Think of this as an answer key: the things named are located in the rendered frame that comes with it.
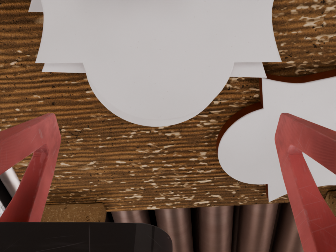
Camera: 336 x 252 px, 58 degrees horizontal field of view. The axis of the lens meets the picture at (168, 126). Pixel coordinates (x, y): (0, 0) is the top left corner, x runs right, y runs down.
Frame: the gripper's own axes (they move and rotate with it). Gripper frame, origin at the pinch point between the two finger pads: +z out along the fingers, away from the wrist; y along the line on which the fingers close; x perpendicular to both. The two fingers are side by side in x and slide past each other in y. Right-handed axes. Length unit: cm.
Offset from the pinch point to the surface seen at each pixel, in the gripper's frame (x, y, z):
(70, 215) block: 15.2, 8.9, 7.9
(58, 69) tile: -0.1, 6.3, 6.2
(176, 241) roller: 24.4, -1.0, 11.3
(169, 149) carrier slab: 8.5, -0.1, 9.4
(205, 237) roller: 24.4, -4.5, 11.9
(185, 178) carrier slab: 12.1, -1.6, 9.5
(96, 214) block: 15.1, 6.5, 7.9
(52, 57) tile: -1.3, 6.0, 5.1
